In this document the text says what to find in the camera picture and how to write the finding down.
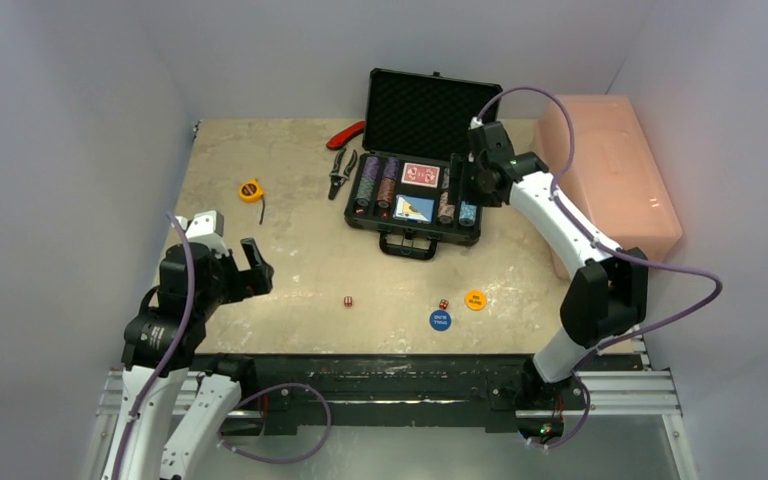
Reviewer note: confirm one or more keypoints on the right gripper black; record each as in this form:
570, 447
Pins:
480, 176

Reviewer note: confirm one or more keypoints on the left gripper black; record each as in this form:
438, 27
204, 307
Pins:
254, 280

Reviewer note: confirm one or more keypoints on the black poker set case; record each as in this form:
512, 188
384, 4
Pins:
417, 118

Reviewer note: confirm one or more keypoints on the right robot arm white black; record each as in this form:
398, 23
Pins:
608, 288

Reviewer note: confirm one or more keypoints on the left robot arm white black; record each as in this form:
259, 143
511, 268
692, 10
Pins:
160, 344

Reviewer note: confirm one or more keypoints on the red card deck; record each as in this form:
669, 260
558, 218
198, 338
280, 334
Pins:
420, 175

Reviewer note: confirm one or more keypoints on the tan chip stack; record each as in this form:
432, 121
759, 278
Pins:
446, 209

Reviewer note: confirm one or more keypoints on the light blue chip stack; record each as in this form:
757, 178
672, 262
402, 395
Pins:
467, 214

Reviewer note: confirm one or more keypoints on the blue card deck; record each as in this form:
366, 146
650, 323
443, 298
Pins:
414, 209

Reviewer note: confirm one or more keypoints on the yellow tape measure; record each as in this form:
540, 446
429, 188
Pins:
251, 192

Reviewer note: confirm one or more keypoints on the orange purple chip stack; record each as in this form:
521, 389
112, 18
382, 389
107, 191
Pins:
387, 184

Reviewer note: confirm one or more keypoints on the green purple chip stack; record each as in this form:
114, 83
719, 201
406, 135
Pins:
367, 180

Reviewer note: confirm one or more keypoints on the black pliers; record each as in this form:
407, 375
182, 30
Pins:
340, 175

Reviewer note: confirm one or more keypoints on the orange big blind button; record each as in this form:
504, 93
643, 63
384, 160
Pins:
475, 300

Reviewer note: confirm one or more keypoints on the blue small blind button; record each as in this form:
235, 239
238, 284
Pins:
440, 320

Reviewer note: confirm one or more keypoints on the pink plastic storage box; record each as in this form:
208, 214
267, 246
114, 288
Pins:
614, 179

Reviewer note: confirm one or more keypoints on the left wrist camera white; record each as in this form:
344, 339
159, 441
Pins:
206, 228

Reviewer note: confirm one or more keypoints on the red handled knife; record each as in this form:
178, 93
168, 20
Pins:
342, 138

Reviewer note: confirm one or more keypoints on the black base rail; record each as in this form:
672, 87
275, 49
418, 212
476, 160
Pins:
499, 393

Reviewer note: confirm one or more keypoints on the aluminium frame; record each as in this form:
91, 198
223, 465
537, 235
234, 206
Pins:
631, 429

